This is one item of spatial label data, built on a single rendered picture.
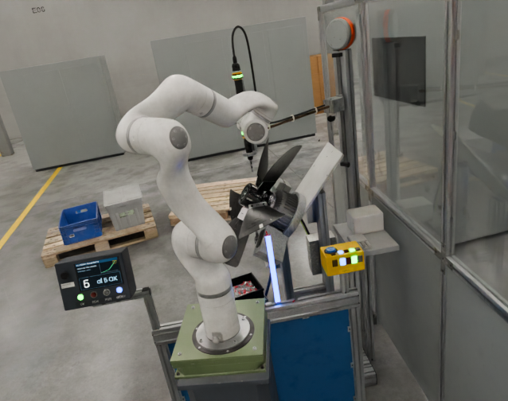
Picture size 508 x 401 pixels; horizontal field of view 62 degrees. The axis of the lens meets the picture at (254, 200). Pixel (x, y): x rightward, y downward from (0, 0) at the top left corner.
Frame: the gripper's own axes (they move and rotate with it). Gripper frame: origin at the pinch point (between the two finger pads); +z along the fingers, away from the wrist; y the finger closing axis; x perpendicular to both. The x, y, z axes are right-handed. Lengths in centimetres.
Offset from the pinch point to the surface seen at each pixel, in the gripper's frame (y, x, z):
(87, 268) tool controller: -71, -43, -22
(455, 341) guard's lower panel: 70, -102, -35
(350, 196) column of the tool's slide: 57, -68, 57
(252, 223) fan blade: -5.4, -47.1, 0.3
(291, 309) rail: 4, -82, -19
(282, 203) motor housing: 12, -49, 21
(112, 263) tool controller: -62, -43, -22
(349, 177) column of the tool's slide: 57, -55, 57
